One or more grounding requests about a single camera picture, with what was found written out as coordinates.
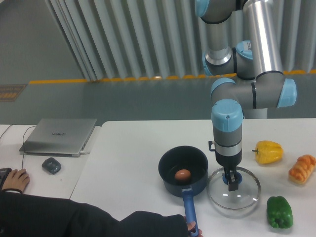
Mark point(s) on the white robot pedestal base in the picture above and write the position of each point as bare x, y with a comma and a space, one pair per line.
255, 113

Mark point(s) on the green bell pepper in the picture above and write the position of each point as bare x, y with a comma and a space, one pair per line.
279, 213

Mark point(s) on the person's hand on mouse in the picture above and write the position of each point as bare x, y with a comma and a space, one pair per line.
17, 181

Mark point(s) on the folded grey partition panels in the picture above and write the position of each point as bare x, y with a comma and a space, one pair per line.
164, 39

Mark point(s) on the yellow bell pepper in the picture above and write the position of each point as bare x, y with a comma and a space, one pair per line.
267, 152

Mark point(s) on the orange bread loaf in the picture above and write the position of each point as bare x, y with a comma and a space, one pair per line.
302, 169

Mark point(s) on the glass pot lid blue knob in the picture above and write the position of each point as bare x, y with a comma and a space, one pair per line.
246, 196

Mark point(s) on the dark blue saucepan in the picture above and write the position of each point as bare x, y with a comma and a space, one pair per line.
194, 160

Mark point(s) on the hand holding pan handle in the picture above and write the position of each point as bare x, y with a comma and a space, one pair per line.
192, 226

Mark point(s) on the brown egg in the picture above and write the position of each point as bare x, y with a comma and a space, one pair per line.
182, 175

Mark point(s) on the black sleeve forearm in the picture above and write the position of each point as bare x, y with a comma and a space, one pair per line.
31, 216

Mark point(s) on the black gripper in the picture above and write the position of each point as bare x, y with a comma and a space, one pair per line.
229, 176

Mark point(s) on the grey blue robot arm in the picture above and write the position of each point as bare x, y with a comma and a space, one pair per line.
256, 62

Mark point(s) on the silver closed laptop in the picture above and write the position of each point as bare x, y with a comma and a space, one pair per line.
63, 137

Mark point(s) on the black keyboard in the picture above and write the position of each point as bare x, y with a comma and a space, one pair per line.
4, 173

